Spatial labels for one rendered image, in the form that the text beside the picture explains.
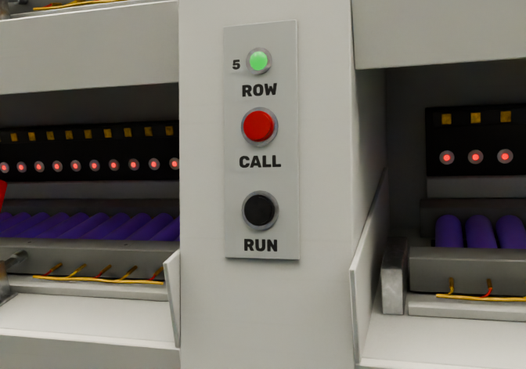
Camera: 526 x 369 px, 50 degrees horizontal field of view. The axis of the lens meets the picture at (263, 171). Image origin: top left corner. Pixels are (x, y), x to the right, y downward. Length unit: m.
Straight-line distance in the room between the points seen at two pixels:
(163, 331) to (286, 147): 0.13
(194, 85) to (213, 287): 0.11
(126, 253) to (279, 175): 0.16
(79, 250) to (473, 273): 0.26
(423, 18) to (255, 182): 0.12
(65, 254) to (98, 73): 0.14
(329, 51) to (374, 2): 0.03
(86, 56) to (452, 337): 0.26
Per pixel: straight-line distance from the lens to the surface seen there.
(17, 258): 0.45
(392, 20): 0.30
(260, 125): 0.29
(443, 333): 0.32
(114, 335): 0.35
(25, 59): 0.38
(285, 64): 0.29
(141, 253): 0.40
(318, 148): 0.29
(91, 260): 0.42
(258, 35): 0.30
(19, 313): 0.41
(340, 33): 0.29
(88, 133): 0.54
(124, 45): 0.34
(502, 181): 0.45
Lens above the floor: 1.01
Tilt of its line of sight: 1 degrees up
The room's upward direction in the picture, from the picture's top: 1 degrees counter-clockwise
